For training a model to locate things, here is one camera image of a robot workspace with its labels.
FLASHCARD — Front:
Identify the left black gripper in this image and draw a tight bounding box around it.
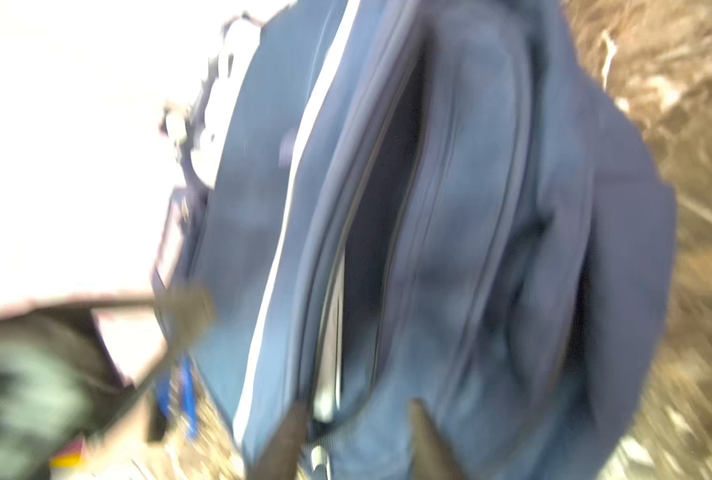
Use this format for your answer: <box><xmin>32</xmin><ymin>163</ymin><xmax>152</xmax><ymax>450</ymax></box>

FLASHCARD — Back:
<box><xmin>0</xmin><ymin>288</ymin><xmax>215</xmax><ymax>479</ymax></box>

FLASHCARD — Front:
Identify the blue stapler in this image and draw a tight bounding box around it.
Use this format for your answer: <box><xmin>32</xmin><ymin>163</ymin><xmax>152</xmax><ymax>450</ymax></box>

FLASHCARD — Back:
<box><xmin>149</xmin><ymin>356</ymin><xmax>199</xmax><ymax>441</ymax></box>

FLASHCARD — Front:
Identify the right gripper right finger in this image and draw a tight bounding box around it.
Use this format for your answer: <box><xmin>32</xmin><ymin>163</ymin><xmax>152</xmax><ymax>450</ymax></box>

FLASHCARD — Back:
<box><xmin>409</xmin><ymin>399</ymin><xmax>467</xmax><ymax>480</ymax></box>

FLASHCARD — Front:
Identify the navy blue student backpack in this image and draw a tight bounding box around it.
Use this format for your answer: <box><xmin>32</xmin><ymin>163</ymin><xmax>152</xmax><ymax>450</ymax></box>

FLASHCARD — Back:
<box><xmin>162</xmin><ymin>1</ymin><xmax>677</xmax><ymax>479</ymax></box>

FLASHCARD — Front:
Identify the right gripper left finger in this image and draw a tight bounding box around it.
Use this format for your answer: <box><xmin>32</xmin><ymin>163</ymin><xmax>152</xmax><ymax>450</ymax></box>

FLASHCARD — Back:
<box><xmin>250</xmin><ymin>402</ymin><xmax>309</xmax><ymax>480</ymax></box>

